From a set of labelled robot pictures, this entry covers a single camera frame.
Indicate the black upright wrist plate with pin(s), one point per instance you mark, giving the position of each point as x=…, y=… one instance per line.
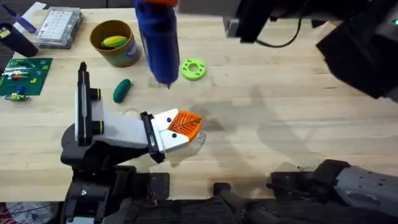
x=84, y=105

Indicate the dark green toy cucumber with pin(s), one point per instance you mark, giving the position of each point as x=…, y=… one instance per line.
x=122, y=90

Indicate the green board with blocks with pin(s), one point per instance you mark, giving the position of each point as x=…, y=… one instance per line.
x=23, y=76

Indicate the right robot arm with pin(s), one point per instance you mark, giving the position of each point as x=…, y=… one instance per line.
x=360, y=56

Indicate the brown tub with toys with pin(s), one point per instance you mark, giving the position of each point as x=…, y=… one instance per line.
x=115, y=43

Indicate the black rail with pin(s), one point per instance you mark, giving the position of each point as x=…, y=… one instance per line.
x=192, y=214

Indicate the black cylinder tool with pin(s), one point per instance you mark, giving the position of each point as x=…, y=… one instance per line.
x=17, y=40

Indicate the clear plastic parts box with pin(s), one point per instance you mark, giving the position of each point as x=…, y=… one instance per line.
x=57, y=26

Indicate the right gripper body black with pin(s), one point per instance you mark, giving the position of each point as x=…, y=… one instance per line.
x=255, y=18

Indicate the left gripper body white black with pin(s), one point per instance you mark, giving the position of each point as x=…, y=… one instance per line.
x=124, y=130

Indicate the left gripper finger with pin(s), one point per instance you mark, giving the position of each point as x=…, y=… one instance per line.
x=174, y=118
x=177, y=137

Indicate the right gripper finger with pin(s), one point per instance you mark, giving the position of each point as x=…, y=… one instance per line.
x=163, y=2

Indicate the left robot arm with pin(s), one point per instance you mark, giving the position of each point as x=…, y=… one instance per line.
x=93, y=193

